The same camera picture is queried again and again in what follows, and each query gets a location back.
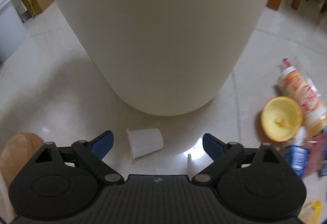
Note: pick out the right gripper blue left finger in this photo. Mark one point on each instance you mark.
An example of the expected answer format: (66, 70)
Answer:
(96, 149)

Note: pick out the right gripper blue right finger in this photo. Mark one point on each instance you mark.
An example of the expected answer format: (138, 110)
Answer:
(219, 151)

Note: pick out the small white plastic cup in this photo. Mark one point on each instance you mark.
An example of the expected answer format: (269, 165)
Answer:
(144, 141)

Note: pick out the yellow cup lid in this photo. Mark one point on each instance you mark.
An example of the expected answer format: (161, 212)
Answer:
(281, 119)

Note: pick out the blue milk carton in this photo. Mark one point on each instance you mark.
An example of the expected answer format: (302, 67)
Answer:
(297, 157)

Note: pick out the orange milk tea cup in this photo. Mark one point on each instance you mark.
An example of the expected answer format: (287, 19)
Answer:
(293, 85)

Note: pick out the white plastic trash bin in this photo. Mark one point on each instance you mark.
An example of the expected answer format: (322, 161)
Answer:
(164, 57)

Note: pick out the red clear snack wrapper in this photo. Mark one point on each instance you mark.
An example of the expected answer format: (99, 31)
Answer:
(295, 61)

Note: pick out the brown slipper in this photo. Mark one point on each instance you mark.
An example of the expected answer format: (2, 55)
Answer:
(16, 154)

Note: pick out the pink foil snack packet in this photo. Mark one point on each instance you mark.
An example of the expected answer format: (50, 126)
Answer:
(317, 156)

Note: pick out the yellow plastic scoop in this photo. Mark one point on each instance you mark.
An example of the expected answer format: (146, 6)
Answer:
(310, 212)

